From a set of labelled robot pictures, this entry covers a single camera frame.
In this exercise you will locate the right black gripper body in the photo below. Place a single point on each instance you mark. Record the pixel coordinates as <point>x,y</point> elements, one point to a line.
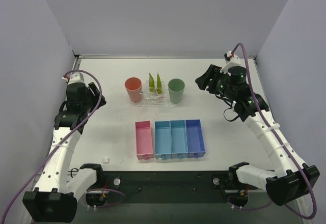
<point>212,80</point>

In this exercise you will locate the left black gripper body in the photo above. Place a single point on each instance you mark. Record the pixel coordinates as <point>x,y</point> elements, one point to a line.
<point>92,96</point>

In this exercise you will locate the green plastic cup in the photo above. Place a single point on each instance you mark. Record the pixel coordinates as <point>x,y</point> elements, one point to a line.
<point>176,88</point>

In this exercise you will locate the orange plastic cup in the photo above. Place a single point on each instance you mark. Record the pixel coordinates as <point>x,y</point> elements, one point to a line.
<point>133,86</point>

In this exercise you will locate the yellow-green toothpaste tube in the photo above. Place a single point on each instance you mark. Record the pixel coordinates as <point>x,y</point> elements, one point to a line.
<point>158,85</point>
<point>151,84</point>

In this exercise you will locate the clear textured plastic box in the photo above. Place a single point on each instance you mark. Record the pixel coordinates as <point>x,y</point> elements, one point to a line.
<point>152,96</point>

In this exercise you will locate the pink toothbrush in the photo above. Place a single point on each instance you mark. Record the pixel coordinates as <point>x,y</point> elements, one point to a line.
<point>158,94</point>

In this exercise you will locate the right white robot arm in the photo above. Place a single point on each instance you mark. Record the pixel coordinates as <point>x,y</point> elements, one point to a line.
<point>291,177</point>

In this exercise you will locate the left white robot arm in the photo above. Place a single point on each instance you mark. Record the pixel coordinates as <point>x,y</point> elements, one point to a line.
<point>53,199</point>

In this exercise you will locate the clear textured oval tray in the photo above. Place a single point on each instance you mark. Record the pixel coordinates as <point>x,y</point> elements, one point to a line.
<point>148,103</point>

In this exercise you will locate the light blue bin middle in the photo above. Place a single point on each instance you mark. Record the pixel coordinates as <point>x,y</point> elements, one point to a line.
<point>179,139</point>

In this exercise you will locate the light blue bin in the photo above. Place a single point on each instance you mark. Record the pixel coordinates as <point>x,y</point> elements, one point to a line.
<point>163,148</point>
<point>179,139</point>

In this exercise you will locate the purple-blue storage bin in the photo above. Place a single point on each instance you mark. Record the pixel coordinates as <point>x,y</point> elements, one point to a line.
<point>195,140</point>

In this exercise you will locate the pink storage bin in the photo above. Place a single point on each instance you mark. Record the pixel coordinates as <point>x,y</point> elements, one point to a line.
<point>144,144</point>

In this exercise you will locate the small white cap piece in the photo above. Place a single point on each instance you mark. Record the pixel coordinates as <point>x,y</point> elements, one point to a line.
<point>105,160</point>

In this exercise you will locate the light blue bin left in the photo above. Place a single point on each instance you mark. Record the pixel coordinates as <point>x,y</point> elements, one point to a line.
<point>163,148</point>

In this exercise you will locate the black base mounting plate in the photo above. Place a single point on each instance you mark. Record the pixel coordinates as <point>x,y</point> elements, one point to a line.
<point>171,187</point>

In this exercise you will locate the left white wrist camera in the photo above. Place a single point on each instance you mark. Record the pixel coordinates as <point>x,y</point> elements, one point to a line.
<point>76,77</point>

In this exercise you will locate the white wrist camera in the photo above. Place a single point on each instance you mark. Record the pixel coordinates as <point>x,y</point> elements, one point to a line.
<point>231,61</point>
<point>76,77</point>

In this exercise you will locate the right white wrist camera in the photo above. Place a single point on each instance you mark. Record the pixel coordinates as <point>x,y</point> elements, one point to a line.
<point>231,61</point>

